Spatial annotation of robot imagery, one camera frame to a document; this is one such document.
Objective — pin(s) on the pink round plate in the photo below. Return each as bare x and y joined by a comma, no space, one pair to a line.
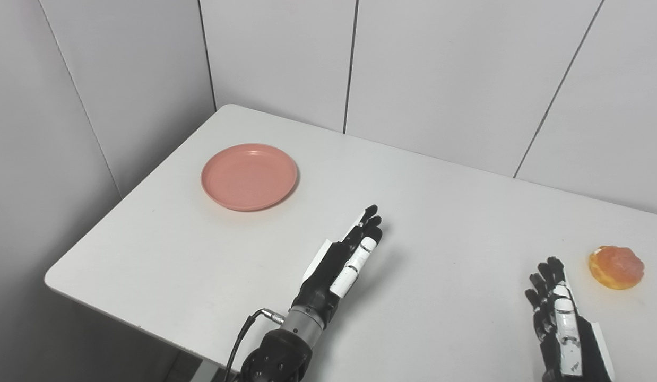
249,176

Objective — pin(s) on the orange cream puff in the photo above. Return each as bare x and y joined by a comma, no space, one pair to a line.
616,267

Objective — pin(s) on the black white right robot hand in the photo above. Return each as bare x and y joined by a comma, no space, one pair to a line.
567,339

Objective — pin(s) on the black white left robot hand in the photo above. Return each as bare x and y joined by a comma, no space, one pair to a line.
328,273

